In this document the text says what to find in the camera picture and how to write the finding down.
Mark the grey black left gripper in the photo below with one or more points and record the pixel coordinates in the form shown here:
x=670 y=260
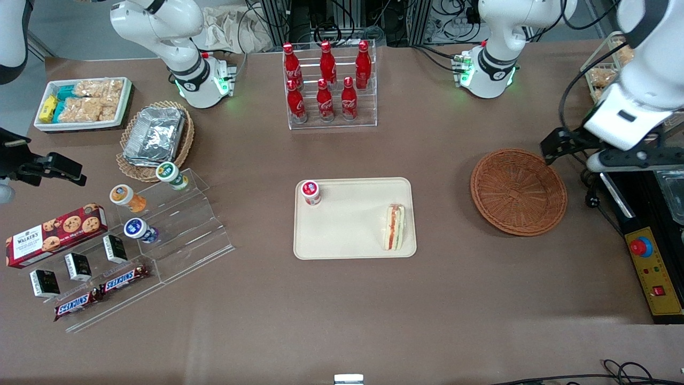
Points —
x=573 y=140

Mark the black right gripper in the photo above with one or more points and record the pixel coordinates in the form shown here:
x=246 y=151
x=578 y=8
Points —
x=15 y=159

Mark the triangle sandwich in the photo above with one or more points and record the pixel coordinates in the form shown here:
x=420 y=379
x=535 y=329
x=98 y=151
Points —
x=395 y=227

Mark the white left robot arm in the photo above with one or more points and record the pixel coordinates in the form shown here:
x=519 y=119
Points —
x=641 y=64

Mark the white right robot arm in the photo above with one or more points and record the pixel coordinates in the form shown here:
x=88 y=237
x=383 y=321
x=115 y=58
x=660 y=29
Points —
x=187 y=69

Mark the brown wicker basket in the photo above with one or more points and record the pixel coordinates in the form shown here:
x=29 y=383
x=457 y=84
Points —
x=518 y=192

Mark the light wicker basket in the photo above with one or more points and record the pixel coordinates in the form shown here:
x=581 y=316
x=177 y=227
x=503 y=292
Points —
x=184 y=144

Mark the beige plastic tray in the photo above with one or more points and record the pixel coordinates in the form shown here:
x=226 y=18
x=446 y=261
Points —
x=347 y=224

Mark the white snack bin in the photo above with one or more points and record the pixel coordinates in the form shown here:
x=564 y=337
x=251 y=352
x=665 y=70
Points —
x=85 y=126

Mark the teal snack packet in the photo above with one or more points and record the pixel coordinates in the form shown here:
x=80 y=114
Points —
x=67 y=92
x=59 y=111

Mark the orange label gum jar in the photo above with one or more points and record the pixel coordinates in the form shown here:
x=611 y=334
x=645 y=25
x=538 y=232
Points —
x=124 y=195

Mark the clear rice cracker pack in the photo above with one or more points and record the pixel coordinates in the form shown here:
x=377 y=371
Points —
x=99 y=88
x=88 y=109

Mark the yellow snack packet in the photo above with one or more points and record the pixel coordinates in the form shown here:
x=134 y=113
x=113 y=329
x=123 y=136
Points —
x=48 y=108

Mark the red Walkers shortbread box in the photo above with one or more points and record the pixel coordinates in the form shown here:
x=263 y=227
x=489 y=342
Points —
x=53 y=235

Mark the white bin with crackers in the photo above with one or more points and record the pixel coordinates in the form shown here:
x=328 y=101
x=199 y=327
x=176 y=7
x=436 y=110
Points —
x=604 y=72

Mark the small black white box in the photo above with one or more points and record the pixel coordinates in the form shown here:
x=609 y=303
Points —
x=78 y=266
x=115 y=248
x=44 y=283

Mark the blue label gum jar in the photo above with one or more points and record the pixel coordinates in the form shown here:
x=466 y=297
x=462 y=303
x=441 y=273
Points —
x=138 y=229

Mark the stacked foil containers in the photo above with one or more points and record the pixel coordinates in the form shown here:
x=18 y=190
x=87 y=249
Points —
x=155 y=133

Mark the green label gum jar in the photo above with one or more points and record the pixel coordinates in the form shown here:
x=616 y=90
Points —
x=168 y=172

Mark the black metal appliance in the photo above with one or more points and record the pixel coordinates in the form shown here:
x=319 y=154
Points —
x=662 y=203

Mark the Snickers chocolate bar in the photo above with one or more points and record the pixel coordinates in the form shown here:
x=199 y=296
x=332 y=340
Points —
x=125 y=278
x=77 y=305

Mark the red emergency stop button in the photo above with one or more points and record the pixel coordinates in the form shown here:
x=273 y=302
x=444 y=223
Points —
x=640 y=247

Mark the clear acrylic stepped shelf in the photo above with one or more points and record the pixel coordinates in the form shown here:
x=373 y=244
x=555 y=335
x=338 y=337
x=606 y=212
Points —
x=181 y=235

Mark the yellow control panel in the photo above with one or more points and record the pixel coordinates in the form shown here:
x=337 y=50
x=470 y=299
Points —
x=657 y=278

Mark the clear acrylic bottle rack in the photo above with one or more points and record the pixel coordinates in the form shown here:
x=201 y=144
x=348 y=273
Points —
x=368 y=112

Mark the red Coca-Cola bottle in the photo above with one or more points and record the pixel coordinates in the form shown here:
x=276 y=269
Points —
x=295 y=104
x=291 y=67
x=327 y=64
x=363 y=65
x=349 y=100
x=324 y=102

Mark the beige crumpled cloth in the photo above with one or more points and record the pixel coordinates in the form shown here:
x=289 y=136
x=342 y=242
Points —
x=230 y=29

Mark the red label gum jar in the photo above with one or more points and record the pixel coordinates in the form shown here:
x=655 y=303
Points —
x=310 y=191

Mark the aluminium frame rack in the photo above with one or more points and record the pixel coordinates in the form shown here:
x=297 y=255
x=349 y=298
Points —
x=278 y=18

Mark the silver metal bracket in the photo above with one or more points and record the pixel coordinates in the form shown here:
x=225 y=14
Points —
x=348 y=379

